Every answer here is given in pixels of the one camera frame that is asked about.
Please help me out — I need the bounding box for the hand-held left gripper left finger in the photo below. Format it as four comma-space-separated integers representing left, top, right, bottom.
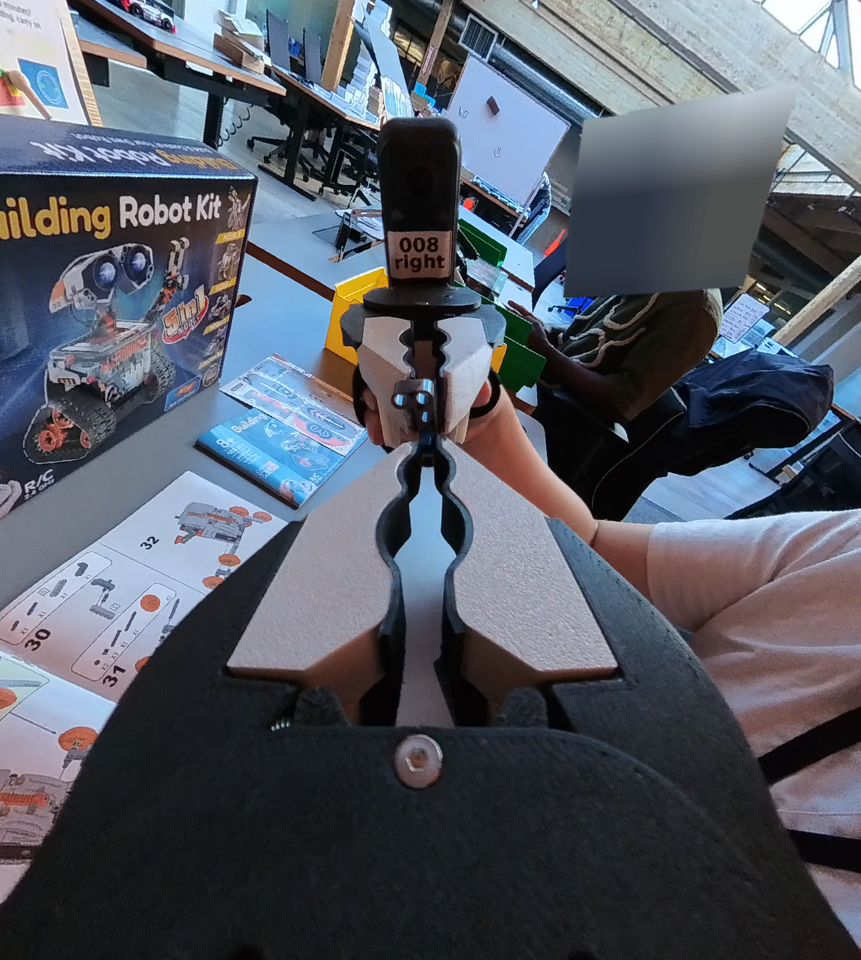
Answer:
226, 441, 424, 727

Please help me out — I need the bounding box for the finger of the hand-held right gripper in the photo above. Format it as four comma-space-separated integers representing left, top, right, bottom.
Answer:
429, 316, 495, 445
359, 316, 426, 445

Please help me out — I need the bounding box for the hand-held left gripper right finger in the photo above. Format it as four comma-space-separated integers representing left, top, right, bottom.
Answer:
434, 439, 621, 727

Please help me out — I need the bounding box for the person's right forearm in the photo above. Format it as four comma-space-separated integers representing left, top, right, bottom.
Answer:
546, 483, 693, 637

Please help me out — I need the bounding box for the grey desk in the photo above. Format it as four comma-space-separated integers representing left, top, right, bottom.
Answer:
0, 238, 552, 727

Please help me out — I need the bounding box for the wooden top desk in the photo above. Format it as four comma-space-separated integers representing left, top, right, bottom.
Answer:
70, 0, 288, 151

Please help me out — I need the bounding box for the person's right hand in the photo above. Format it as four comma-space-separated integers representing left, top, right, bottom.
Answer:
363, 382, 555, 520

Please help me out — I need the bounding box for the yellow storage bin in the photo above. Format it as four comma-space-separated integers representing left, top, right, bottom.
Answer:
324, 267, 391, 354

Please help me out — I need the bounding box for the green storage bin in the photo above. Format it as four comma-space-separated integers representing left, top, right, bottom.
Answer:
500, 302, 549, 390
456, 216, 509, 270

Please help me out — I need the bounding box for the whiteboard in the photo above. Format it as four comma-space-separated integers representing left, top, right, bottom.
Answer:
444, 55, 573, 206

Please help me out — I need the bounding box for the printed sticker sheet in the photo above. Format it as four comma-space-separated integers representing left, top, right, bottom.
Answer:
218, 353, 369, 456

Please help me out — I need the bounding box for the small blue booklet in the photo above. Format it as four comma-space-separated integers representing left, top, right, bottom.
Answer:
195, 408, 354, 510

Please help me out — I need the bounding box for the open instruction booklet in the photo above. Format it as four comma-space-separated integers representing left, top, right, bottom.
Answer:
0, 471, 289, 871

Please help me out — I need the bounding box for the white t-shirt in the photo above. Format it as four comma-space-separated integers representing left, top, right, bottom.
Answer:
646, 506, 861, 960

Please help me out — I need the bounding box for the white paper notice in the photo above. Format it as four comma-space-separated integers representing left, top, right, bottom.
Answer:
718, 290, 771, 347

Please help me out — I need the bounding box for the dark blue jacket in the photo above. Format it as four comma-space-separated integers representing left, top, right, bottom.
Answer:
669, 347, 838, 483

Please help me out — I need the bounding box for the robot kit box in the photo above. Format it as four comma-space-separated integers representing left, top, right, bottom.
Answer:
0, 108, 259, 552

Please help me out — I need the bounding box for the toy car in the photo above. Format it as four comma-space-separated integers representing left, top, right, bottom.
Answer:
117, 0, 178, 33

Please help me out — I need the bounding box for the colourful printed sign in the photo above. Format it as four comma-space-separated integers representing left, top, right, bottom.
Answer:
0, 0, 89, 126

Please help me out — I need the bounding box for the skylight window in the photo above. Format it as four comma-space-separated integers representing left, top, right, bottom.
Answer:
762, 0, 861, 130

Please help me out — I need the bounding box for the black strap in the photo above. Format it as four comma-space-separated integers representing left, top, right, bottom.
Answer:
785, 827, 861, 884
757, 688, 861, 786

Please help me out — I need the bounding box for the wooden post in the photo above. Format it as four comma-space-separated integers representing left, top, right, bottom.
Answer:
771, 220, 861, 348

